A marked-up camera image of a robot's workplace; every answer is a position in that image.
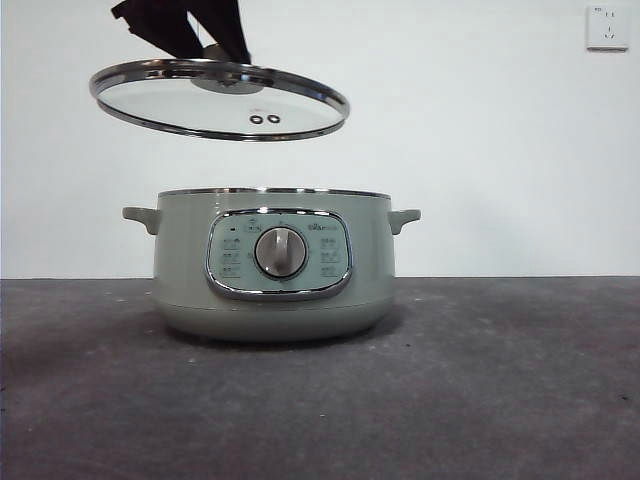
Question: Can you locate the glass lid with green knob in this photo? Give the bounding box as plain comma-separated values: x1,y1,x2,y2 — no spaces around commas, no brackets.
89,42,351,144

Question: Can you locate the pale green electric pot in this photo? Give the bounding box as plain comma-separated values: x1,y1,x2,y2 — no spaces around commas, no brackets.
122,187,422,344

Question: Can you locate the white wall socket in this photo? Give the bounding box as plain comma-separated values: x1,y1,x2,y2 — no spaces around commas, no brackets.
585,4,631,53

